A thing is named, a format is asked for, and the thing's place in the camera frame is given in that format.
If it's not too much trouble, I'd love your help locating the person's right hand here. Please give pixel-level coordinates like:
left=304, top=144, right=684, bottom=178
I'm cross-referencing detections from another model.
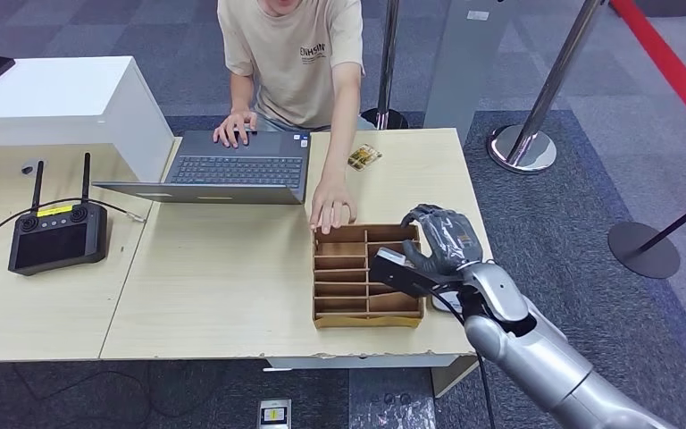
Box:
left=213, top=111, right=258, bottom=149

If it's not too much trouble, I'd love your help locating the person's left hand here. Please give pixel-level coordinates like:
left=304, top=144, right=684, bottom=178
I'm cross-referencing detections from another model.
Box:
left=309, top=177, right=358, bottom=236

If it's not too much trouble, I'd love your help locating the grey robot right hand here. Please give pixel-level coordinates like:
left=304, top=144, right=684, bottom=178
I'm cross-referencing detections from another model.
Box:
left=400, top=204, right=486, bottom=277

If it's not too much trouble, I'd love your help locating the brown wooden compartment tray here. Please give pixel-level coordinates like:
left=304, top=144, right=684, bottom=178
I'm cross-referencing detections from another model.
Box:
left=312, top=223, right=426, bottom=330

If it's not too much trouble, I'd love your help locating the gold patterned card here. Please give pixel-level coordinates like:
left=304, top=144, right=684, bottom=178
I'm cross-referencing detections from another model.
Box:
left=347, top=143, right=383, bottom=172

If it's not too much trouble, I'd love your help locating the person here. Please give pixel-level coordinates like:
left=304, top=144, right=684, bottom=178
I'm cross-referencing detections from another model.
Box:
left=213, top=0, right=378, bottom=236

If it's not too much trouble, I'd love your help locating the grey open laptop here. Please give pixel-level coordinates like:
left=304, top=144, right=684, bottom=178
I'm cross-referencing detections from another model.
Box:
left=93, top=130, right=313, bottom=206

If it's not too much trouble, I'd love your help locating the white desk underframe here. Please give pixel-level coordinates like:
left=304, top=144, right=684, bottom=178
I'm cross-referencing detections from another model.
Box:
left=263, top=354, right=481, bottom=399

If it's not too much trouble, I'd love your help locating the plastic film covered base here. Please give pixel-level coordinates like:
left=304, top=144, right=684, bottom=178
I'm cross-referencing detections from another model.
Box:
left=348, top=366, right=437, bottom=429

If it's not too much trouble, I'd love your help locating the white counter box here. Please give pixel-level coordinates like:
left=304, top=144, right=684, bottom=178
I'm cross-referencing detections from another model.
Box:
left=0, top=55, right=176, bottom=183

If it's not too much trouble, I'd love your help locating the steel floor socket plate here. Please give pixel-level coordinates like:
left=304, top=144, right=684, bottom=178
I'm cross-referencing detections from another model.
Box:
left=258, top=399, right=293, bottom=429

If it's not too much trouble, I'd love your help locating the black remote controller with antennas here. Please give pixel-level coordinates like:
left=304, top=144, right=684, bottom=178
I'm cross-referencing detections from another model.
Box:
left=7, top=152, right=109, bottom=277

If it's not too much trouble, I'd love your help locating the red barrier belt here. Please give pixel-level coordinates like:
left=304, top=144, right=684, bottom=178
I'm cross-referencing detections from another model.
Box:
left=610, top=0, right=686, bottom=150

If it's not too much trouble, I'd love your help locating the black white wrist camera box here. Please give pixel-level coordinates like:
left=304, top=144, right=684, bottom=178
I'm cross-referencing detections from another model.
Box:
left=368, top=247, right=463, bottom=300

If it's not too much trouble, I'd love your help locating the chrome stanchion post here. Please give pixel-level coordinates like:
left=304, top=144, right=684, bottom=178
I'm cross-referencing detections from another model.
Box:
left=488, top=0, right=607, bottom=175

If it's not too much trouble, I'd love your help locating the black controller cable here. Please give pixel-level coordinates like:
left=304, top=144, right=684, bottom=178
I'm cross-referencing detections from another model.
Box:
left=0, top=198, right=146, bottom=260

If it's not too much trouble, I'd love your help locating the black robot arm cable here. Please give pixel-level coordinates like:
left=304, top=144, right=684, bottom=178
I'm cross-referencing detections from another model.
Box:
left=420, top=283, right=498, bottom=429

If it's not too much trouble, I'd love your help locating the black stanchion post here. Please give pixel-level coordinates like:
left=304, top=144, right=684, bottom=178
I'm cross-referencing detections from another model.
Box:
left=607, top=188, right=686, bottom=280

